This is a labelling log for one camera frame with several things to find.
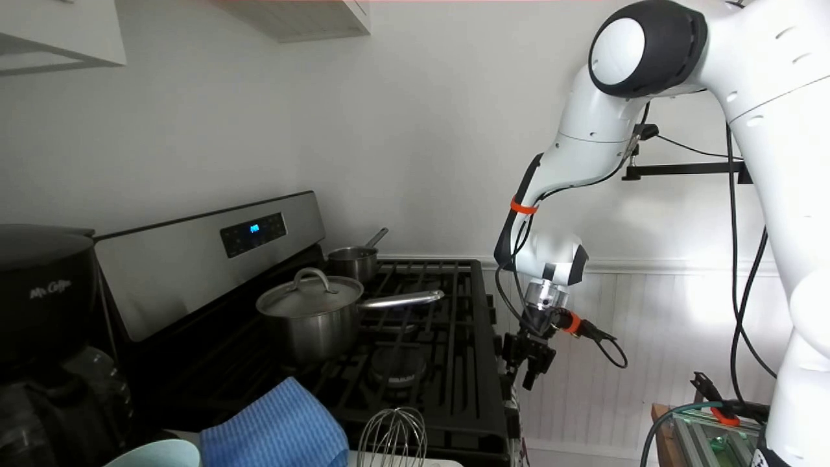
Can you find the black gas stove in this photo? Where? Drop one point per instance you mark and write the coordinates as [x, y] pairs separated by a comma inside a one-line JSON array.
[[214, 310]]

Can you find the black coffee maker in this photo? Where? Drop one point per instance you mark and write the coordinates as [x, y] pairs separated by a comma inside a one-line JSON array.
[[61, 402]]

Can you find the green topped side table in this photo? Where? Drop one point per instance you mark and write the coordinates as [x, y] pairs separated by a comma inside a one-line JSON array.
[[707, 431]]

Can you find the steel pot with long handle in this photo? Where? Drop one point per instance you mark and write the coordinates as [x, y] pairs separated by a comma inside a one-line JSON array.
[[307, 341]]

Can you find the small steel saucepan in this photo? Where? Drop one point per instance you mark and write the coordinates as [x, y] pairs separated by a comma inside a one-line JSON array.
[[356, 260]]

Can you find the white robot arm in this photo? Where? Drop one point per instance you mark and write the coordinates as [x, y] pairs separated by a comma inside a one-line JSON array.
[[760, 69]]

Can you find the black wall camera mount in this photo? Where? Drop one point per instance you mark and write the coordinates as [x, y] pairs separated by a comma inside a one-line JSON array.
[[710, 165]]

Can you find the blue dish cloth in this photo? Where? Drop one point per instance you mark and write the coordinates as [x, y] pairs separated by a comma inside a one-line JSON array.
[[285, 427]]

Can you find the light green plastic cup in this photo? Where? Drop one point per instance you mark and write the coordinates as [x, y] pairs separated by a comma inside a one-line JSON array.
[[166, 453]]

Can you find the metal wire whisk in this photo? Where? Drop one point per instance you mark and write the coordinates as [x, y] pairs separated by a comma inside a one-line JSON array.
[[393, 437]]

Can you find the steel pot lid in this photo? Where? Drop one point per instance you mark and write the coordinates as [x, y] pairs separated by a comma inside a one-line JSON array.
[[310, 291]]

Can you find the white upper cabinet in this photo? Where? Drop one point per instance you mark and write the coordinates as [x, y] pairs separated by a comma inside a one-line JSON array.
[[57, 34]]

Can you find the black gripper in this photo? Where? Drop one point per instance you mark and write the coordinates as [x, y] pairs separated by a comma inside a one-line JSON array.
[[529, 346]]

